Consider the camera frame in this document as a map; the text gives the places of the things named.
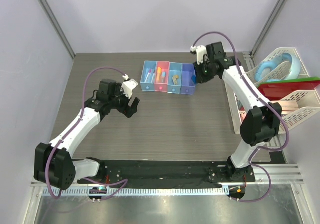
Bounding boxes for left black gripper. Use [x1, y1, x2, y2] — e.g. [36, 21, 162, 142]
[109, 83, 139, 118]

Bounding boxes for beige eraser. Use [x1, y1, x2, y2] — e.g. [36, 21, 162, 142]
[175, 75, 180, 85]

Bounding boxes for small orange sharpener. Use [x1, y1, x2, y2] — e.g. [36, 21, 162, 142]
[172, 75, 178, 85]

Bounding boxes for light blue drawer bin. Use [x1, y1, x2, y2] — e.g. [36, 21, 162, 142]
[140, 60, 157, 92]

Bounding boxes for pink drawer bin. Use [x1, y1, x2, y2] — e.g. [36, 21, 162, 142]
[154, 61, 170, 92]

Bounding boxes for blue-capped clear tube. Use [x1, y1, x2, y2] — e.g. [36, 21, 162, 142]
[161, 71, 167, 84]

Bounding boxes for yellow highlighter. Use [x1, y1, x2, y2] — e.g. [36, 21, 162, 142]
[156, 67, 162, 83]

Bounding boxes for white pink-capped marker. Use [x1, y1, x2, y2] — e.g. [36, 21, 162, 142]
[145, 69, 152, 83]

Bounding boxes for white brown-capped marker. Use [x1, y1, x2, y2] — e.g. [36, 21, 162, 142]
[151, 70, 156, 83]

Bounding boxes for blue stamp block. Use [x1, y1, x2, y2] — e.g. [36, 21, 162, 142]
[191, 74, 197, 84]

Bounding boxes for purple drawer bin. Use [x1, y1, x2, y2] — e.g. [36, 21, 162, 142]
[180, 63, 196, 95]

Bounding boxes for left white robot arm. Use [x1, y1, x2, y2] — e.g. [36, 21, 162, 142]
[33, 79, 140, 191]

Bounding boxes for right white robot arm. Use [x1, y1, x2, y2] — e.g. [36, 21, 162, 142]
[190, 42, 282, 182]

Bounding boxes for red folder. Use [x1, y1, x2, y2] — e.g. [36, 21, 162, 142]
[258, 80, 320, 101]

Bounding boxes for light blue headphones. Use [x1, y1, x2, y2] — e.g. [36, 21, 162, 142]
[254, 52, 301, 82]

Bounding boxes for white mesh file rack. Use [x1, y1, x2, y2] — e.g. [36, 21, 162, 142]
[223, 47, 320, 135]

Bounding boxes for green folder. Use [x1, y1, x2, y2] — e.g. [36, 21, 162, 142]
[258, 77, 320, 87]

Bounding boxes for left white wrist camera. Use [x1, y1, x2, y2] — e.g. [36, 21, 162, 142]
[121, 74, 139, 99]

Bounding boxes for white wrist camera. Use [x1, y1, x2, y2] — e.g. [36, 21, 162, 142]
[190, 45, 208, 66]
[121, 74, 139, 99]

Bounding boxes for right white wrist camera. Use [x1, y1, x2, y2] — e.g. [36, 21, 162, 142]
[190, 45, 208, 66]

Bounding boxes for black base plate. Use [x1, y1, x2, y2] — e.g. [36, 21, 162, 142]
[89, 159, 256, 189]

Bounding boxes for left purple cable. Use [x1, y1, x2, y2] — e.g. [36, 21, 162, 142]
[46, 67, 129, 202]

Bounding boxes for slotted cable duct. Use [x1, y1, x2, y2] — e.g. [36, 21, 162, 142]
[41, 187, 230, 197]

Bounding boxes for aluminium rail frame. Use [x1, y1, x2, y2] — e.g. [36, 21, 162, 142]
[34, 159, 303, 190]

